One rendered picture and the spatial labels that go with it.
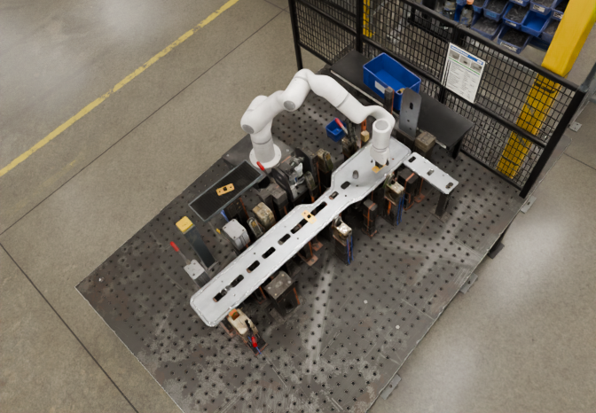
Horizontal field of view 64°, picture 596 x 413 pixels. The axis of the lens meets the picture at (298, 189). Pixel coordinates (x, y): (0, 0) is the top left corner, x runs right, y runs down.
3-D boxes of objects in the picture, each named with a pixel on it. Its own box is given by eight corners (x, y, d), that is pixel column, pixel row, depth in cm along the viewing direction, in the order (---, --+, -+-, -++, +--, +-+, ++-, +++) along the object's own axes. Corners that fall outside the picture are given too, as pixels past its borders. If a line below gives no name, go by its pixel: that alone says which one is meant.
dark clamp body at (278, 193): (286, 237, 269) (277, 204, 237) (270, 223, 275) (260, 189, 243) (300, 226, 272) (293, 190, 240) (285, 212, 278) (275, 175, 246)
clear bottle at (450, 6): (447, 31, 239) (453, -4, 222) (436, 26, 242) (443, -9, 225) (455, 25, 241) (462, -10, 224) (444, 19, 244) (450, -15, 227)
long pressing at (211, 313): (214, 334, 215) (213, 333, 213) (185, 300, 225) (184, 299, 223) (414, 152, 256) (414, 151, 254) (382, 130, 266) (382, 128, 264)
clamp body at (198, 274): (212, 307, 251) (192, 284, 221) (199, 293, 256) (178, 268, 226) (226, 295, 254) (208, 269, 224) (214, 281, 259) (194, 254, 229)
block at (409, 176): (405, 213, 269) (410, 187, 245) (390, 201, 274) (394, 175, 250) (416, 202, 272) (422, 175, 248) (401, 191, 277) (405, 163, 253)
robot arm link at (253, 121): (262, 119, 268) (250, 140, 260) (247, 105, 263) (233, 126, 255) (317, 87, 228) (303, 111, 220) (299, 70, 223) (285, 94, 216)
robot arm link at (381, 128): (376, 132, 237) (369, 145, 233) (377, 114, 226) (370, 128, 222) (392, 136, 234) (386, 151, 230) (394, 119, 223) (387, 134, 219)
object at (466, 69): (474, 105, 248) (487, 61, 222) (438, 84, 258) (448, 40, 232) (476, 104, 249) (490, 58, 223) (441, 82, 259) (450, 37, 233)
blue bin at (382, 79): (397, 111, 266) (399, 95, 255) (362, 81, 281) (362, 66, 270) (419, 96, 270) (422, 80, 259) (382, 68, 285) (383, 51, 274)
